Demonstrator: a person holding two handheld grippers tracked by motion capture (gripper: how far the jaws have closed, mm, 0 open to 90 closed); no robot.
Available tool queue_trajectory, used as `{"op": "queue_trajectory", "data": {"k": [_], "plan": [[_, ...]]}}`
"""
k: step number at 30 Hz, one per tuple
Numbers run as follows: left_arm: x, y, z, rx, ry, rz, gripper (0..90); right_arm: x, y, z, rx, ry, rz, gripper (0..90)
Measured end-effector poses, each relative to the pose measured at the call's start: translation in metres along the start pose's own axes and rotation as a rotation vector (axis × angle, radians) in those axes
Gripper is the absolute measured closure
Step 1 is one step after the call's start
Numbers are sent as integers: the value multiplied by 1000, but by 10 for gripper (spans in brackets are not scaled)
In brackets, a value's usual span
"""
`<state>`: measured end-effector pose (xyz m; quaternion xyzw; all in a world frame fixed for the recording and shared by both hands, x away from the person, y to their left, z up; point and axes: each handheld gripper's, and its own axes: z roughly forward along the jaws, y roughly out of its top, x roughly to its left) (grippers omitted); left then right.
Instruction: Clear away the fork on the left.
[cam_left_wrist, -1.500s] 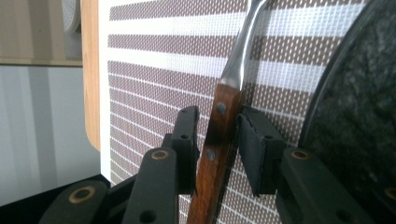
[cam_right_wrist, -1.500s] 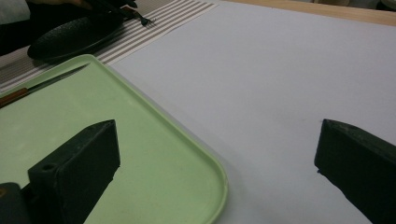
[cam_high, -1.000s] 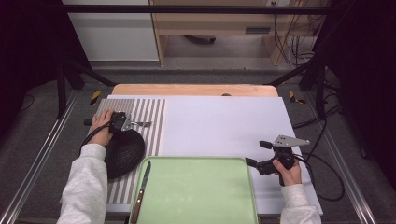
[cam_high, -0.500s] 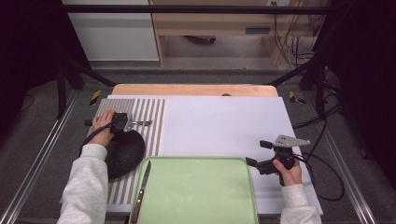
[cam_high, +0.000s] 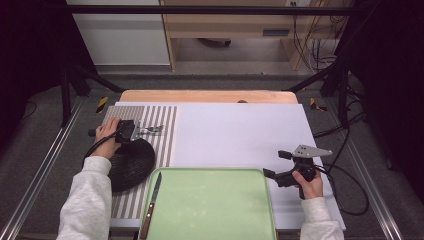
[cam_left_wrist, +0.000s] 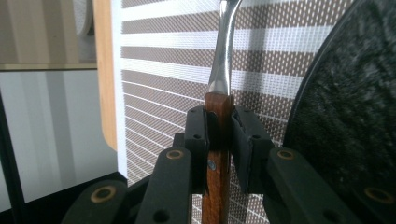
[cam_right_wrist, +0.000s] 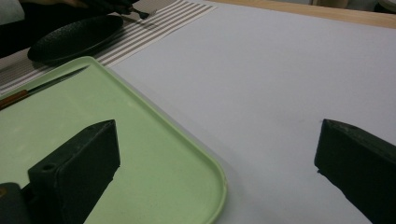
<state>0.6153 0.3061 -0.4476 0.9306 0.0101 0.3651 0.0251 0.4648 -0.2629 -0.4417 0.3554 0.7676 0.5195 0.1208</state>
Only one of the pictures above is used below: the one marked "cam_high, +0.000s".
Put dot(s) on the person's right hand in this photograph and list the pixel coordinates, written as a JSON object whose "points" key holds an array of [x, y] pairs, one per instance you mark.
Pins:
{"points": [[311, 190]]}

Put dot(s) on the aluminium rail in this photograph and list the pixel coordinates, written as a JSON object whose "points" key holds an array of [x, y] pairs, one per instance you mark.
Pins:
{"points": [[373, 196], [40, 180]]}

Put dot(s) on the person's left hand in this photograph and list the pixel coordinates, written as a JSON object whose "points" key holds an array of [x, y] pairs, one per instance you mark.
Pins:
{"points": [[105, 140]]}

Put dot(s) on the white cabinet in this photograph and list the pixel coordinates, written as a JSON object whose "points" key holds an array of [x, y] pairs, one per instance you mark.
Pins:
{"points": [[123, 36]]}

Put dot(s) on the black round plate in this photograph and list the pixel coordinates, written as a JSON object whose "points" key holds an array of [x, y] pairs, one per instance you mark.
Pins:
{"points": [[133, 163]]}

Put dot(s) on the black metal stand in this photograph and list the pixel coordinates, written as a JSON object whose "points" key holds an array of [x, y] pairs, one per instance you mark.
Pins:
{"points": [[343, 93], [66, 93]]}

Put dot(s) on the green tray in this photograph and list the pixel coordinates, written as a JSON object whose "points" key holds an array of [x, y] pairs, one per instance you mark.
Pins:
{"points": [[213, 206]]}

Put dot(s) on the black horizontal frame bar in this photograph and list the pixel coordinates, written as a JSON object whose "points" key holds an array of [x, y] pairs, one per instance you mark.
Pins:
{"points": [[200, 10]]}

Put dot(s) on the wooden board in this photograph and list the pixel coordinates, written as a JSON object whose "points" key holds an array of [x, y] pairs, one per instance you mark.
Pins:
{"points": [[206, 96]]}

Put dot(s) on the wooden desk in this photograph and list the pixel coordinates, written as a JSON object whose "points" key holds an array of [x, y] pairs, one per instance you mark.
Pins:
{"points": [[226, 25]]}

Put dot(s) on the black curtain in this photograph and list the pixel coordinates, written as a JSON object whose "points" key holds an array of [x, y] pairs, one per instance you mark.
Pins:
{"points": [[30, 50], [390, 83]]}

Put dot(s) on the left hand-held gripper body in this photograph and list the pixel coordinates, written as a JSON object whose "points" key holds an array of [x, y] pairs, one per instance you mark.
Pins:
{"points": [[126, 131]]}

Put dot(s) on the yellow-black tape strip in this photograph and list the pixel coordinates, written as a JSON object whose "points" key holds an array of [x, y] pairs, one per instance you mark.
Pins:
{"points": [[102, 104], [315, 105]]}

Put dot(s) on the striped placemat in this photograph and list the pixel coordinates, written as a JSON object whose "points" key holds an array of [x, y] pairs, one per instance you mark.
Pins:
{"points": [[166, 133]]}

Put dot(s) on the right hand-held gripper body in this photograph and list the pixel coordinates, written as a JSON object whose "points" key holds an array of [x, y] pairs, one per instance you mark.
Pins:
{"points": [[301, 165]]}

